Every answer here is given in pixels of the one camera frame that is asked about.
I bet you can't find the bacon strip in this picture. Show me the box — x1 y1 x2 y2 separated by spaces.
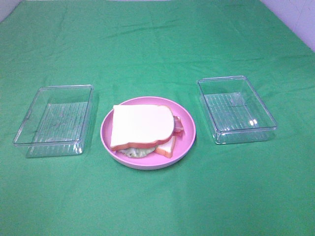
173 116 185 137

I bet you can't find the pink round plate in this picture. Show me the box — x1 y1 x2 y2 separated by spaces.
100 96 196 170

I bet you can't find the clear plastic container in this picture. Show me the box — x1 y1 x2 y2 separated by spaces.
197 75 278 145
13 85 94 158

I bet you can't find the green tablecloth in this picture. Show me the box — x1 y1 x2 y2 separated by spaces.
0 0 315 236

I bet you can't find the green lettuce leaf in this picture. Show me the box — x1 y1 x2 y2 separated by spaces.
117 147 156 158

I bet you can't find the right clear plastic container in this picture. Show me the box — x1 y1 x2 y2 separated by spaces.
197 75 278 145

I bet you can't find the bread slice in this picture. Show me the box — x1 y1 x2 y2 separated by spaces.
110 105 175 151
155 136 176 158

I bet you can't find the left clear plastic container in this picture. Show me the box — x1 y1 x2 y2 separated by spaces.
13 85 94 158

